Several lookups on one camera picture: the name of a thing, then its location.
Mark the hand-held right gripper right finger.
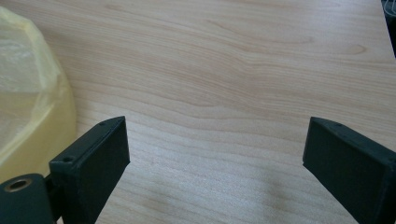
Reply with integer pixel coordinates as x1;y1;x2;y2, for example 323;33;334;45
302;116;396;224

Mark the yellow plastic trash bag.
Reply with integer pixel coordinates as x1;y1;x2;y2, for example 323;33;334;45
0;6;78;185

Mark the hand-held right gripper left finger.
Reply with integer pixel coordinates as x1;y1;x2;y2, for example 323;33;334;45
49;116;131;224

